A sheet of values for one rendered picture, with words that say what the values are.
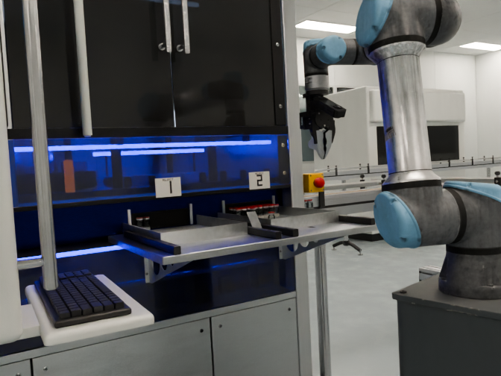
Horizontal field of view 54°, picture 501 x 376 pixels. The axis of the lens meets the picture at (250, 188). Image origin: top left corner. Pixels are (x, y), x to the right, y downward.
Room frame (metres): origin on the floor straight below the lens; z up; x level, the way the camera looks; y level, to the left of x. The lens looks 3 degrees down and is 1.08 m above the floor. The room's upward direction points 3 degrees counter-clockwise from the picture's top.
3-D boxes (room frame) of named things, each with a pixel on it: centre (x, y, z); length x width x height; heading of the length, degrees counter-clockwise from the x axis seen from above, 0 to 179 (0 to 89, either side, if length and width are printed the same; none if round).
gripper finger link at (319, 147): (1.53, -0.21, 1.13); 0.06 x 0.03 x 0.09; 31
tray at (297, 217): (1.64, -0.08, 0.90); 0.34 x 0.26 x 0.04; 31
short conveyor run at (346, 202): (2.14, -0.41, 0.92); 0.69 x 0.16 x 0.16; 121
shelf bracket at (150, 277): (1.35, 0.24, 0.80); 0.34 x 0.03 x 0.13; 31
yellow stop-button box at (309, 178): (1.87, -0.23, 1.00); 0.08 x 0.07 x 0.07; 31
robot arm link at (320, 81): (1.53, -0.22, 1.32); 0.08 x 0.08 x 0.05
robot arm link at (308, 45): (1.53, -0.22, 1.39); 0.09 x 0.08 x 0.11; 12
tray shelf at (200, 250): (1.49, 0.03, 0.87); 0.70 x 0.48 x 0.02; 121
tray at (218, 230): (1.46, 0.21, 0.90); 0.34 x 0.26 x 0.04; 31
